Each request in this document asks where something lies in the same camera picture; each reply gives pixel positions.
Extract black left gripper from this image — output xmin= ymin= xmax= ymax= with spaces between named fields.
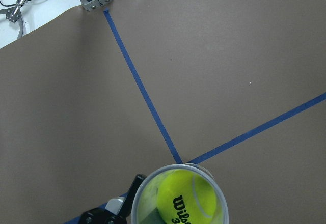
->
xmin=78 ymin=174 xmax=146 ymax=224

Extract tennis ball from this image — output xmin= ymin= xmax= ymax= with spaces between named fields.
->
xmin=157 ymin=170 xmax=217 ymax=223

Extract reacher grabber stick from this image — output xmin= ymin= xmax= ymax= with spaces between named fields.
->
xmin=1 ymin=0 xmax=27 ymax=39

